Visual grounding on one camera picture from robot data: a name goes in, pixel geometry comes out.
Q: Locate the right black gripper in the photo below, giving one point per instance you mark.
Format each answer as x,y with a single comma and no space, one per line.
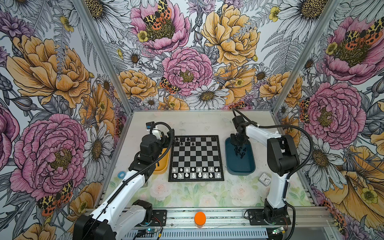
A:
233,140

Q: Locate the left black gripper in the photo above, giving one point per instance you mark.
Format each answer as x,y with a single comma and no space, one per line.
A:
168,144

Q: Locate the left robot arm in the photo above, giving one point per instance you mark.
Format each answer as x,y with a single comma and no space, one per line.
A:
111,221

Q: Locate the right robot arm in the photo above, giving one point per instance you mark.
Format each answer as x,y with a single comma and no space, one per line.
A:
282,159

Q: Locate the yellow plastic tray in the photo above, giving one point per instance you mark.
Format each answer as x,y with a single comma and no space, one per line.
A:
162,165

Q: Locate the teal plastic tray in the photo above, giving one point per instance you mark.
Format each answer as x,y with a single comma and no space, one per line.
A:
239,159

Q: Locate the black white chessboard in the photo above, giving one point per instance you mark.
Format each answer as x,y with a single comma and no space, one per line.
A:
196,159

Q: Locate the small white square clock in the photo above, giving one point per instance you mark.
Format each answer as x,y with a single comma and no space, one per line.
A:
265,179

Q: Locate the orange round button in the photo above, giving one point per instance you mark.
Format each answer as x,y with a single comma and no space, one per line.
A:
200,219

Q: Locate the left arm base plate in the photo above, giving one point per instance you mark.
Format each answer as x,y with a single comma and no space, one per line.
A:
159,218

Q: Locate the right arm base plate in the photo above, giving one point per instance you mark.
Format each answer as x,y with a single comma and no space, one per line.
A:
258,217

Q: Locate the white vented cable duct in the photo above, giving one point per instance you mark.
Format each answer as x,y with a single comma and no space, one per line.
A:
198,234

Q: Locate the aluminium front rail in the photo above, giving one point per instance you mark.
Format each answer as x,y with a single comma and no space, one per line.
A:
183,218

